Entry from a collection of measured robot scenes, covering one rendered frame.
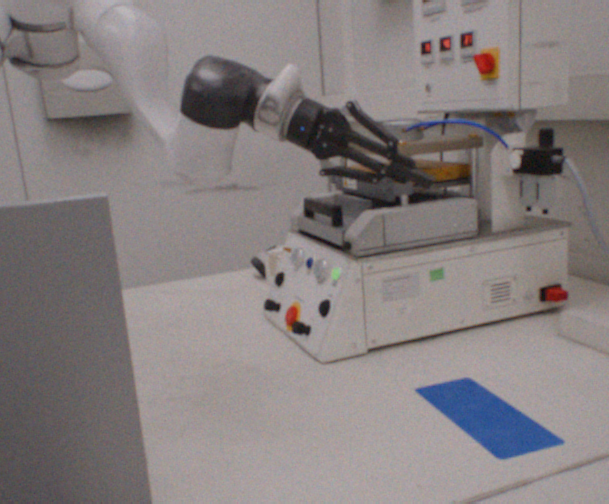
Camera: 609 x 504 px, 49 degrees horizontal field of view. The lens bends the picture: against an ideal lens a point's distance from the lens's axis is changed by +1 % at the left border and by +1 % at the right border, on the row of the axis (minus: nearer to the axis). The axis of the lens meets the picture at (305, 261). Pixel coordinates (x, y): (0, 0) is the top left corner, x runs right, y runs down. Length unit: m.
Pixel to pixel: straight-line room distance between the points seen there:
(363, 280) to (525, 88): 0.46
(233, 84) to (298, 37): 1.83
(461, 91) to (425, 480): 0.82
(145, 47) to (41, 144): 1.49
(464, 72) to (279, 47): 1.49
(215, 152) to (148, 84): 0.20
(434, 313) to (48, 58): 0.82
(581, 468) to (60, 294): 0.62
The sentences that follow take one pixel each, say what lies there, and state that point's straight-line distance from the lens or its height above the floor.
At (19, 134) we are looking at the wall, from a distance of 2.61.
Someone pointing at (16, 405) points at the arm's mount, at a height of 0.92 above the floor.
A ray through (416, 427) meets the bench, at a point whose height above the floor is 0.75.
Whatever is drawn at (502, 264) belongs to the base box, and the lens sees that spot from 1.31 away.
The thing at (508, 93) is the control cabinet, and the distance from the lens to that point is 1.29.
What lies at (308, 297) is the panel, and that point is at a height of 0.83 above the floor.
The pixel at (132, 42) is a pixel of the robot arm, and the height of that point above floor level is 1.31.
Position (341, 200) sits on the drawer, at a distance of 1.34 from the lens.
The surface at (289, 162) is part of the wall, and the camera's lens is 2.79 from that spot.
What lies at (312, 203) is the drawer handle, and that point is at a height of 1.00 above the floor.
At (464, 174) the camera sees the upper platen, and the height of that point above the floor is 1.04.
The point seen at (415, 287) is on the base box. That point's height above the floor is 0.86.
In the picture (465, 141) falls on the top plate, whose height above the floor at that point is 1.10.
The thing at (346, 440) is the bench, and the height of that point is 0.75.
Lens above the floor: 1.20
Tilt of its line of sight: 14 degrees down
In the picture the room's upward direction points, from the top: 4 degrees counter-clockwise
